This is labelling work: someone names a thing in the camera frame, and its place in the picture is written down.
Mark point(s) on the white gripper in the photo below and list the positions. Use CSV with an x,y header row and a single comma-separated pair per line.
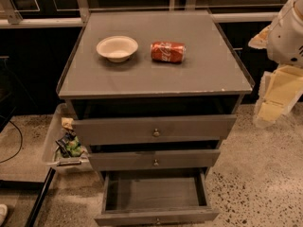
x,y
286,42

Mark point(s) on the grey bottom drawer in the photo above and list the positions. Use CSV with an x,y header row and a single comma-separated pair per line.
x,y
155,197

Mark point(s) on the grey drawer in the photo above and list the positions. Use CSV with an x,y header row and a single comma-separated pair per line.
x,y
155,197
137,130
154,159

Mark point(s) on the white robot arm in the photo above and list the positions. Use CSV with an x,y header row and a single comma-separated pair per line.
x,y
283,40

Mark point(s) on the grey top drawer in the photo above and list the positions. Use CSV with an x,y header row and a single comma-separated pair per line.
x,y
137,130

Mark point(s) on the grey wooden drawer cabinet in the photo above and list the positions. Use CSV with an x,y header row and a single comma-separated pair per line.
x,y
211,80

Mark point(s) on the grey middle drawer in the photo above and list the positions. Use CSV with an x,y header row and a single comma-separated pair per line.
x,y
154,159

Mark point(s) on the red cola can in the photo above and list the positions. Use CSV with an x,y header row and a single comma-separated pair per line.
x,y
168,51

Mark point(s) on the white paper bowl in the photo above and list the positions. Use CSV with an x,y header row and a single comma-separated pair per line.
x,y
117,48

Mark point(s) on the tan crumpled wrapper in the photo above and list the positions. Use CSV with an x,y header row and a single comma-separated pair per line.
x,y
67,123

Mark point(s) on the clear plastic storage bin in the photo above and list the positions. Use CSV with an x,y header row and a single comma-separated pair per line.
x,y
52,155

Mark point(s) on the green snack bag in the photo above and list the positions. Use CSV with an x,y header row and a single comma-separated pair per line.
x,y
70,146

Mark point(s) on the black floor bar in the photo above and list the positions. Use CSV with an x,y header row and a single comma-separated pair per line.
x,y
41,197

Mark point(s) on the white shoe tip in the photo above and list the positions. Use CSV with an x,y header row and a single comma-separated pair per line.
x,y
3,213

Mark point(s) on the metal railing frame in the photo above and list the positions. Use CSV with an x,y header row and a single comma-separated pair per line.
x,y
64,13

